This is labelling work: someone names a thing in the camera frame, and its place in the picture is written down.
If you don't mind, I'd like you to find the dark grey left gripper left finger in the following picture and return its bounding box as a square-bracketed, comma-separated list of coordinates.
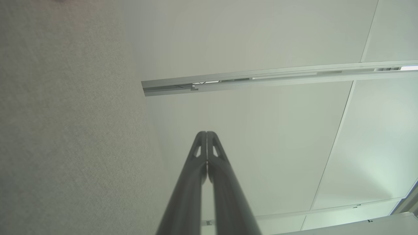
[156, 131, 207, 235]

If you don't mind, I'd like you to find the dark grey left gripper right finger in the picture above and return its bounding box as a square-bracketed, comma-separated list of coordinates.
[208, 131, 262, 235]

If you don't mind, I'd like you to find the aluminium overhead rail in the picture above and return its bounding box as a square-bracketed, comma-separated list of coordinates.
[141, 60, 418, 97]

